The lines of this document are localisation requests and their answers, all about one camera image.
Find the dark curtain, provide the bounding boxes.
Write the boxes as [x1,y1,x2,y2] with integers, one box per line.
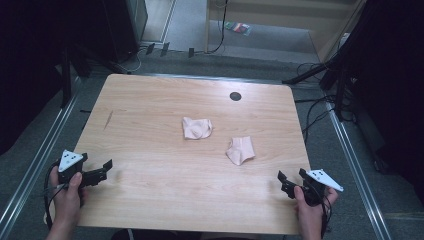
[0,0,111,156]
[343,0,424,204]

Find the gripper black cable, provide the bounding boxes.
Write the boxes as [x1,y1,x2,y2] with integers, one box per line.
[41,161,69,232]
[299,184,334,238]

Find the black floor cables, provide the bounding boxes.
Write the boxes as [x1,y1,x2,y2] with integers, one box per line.
[294,61,358,145]

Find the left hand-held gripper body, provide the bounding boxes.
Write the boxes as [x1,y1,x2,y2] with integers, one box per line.
[57,149,90,189]

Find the black metal stand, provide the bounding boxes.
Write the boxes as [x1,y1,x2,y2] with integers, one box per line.
[59,46,93,109]

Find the person's right hand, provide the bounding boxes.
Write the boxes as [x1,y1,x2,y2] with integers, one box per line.
[293,185,340,236]

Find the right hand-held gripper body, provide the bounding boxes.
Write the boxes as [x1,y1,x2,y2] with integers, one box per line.
[298,168,345,207]

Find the colourful packet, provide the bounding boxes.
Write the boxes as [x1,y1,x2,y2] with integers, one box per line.
[224,21,253,37]

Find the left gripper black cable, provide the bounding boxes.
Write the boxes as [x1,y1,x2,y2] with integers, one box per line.
[41,161,69,232]

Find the person's left hand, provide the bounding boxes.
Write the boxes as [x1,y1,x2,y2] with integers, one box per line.
[49,170,85,232]

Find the pink sock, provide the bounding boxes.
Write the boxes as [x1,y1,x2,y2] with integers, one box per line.
[225,135,257,167]
[181,116,214,141]

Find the black cabinet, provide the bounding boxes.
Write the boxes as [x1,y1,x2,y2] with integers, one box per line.
[99,0,149,64]

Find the white floor cable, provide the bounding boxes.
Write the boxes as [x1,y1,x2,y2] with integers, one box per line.
[116,46,149,75]

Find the metal floor rail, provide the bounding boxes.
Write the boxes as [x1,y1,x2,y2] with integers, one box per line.
[0,78,84,236]
[324,99,393,240]

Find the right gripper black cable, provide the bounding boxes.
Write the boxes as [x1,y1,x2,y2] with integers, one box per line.
[299,184,334,238]

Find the black hanging cable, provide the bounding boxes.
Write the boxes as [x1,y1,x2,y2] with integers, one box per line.
[205,0,230,55]

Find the black tripod stand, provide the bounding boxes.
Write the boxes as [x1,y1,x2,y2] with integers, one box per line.
[281,39,355,123]

